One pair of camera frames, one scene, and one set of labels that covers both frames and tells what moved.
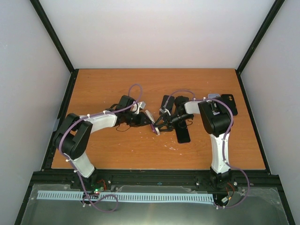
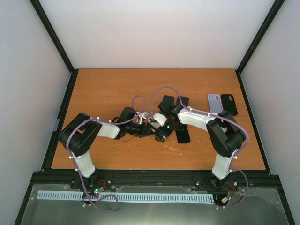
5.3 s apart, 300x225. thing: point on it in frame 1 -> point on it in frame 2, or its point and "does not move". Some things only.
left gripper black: [140, 120] -> [147, 131]
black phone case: [229, 100] does not move
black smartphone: [183, 135] does not move
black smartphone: [181, 99] does not move
